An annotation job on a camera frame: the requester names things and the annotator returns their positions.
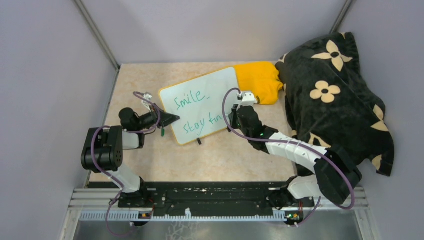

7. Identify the right metal corner post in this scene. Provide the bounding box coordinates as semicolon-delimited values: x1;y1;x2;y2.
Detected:
329;0;354;34

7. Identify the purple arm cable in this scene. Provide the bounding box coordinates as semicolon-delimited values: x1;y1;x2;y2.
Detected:
90;91;161;238
221;87;357;228

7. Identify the metal corner post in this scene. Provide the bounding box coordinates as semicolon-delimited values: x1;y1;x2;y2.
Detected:
72;0;121;71
329;0;354;34

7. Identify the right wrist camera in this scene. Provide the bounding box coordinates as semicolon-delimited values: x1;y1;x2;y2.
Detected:
237;91;258;107

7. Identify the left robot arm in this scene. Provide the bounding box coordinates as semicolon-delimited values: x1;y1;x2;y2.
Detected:
80;105;180;208

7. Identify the black floral blanket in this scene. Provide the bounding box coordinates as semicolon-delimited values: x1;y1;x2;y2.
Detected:
275;32;395;177

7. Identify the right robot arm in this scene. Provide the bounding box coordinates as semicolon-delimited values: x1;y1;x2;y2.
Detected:
228;104;362;210

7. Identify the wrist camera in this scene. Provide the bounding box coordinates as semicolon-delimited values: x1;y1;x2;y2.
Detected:
141;92;153;103
237;91;258;107

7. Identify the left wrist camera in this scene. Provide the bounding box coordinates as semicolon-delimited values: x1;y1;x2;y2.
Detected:
141;92;153;103

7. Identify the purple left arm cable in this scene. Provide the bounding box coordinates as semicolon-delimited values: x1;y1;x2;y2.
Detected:
90;91;161;238

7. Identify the yellow-framed whiteboard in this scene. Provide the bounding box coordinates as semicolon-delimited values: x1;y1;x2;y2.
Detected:
158;67;239;145

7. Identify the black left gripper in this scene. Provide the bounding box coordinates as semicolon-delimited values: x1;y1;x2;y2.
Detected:
135;102;180;131

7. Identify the folded yellow cloth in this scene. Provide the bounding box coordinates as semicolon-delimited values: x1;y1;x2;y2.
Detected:
233;61;284;105

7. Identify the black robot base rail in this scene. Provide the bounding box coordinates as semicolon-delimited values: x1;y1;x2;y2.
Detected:
117;181;315;224

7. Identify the left metal corner post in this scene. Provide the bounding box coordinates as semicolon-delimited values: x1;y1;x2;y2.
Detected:
72;0;121;71

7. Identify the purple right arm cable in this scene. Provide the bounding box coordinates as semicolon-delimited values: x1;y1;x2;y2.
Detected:
221;87;357;228

